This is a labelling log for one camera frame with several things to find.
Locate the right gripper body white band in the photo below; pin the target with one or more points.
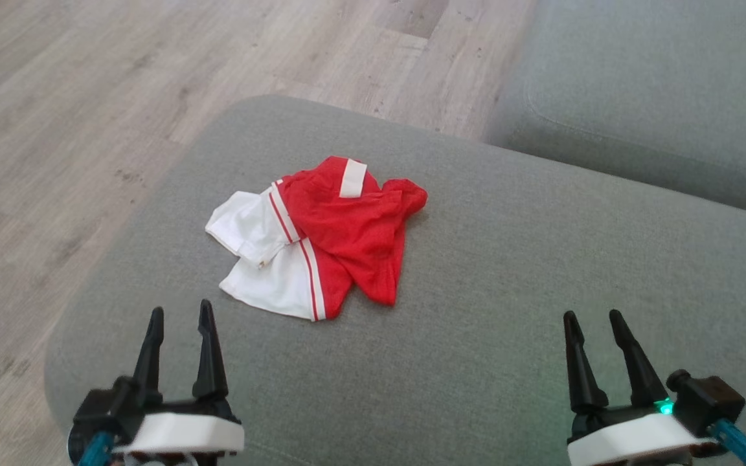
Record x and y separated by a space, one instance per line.
632 440

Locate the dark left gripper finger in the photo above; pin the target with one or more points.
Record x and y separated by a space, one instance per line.
210 362
149 362

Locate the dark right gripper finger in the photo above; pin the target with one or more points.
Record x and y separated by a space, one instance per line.
581 369
638 369

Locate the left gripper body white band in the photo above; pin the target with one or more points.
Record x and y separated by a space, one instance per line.
185 437

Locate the red and white basketball jersey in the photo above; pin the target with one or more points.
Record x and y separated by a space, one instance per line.
347 226

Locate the large grey sofa chaise seat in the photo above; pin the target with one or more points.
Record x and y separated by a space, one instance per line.
476 356

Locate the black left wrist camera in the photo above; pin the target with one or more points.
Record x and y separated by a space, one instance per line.
101 408

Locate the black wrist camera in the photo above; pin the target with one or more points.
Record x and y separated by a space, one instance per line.
710 398
101 408

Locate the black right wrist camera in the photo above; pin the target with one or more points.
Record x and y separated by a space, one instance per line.
710 398

